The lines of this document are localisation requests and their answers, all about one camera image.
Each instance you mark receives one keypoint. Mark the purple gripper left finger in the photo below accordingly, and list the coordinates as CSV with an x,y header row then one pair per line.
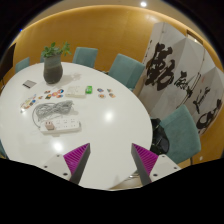
x,y
69,166

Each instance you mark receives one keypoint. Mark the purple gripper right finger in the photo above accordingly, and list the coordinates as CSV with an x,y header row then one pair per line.
x,y
150,166

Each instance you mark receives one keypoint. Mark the pink charger plug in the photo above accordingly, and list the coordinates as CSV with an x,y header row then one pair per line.
x,y
49,125

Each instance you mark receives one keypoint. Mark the black bag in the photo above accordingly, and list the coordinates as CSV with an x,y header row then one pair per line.
x,y
160,142

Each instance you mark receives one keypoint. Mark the white power strip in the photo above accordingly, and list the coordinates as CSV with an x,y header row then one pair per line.
x,y
62,125

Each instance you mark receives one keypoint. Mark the teal chair right side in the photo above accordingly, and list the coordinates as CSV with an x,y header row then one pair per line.
x,y
182,133

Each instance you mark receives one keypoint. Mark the teal chair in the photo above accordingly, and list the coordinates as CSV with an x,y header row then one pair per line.
x,y
85,56
22,64
126,70
182,133

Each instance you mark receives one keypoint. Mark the white flat box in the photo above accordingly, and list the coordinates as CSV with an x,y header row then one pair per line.
x,y
76,91

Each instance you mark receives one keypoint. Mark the colourful stickers group right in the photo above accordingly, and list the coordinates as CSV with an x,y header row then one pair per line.
x,y
103,93

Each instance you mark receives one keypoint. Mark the colourful stickers group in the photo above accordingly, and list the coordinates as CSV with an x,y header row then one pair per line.
x,y
48,94
103,93

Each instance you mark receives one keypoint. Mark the small green box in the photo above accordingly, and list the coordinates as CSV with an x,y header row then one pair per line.
x,y
88,90

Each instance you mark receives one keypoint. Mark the colourful stickers group centre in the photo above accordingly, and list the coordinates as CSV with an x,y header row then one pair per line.
x,y
48,94

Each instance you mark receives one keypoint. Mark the colourful sticker sheet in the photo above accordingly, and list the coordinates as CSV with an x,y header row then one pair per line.
x,y
28,103

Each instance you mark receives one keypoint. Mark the teal chair back right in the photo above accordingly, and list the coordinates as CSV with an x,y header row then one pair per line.
x,y
126,70

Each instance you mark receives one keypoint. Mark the grey card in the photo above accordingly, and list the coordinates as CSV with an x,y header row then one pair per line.
x,y
29,84

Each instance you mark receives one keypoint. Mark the dark grey plant pot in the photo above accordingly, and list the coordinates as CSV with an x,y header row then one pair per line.
x,y
52,69

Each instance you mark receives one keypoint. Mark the calligraphy folding screen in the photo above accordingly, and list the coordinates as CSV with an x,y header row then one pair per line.
x,y
180,71

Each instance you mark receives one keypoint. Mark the teal chair back middle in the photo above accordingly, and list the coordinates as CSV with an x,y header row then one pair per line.
x,y
85,56

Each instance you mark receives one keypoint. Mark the teal chair back left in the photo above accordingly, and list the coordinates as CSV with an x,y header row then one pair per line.
x,y
22,64

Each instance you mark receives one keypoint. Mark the green plant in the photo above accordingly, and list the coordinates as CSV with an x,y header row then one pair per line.
x,y
53,50

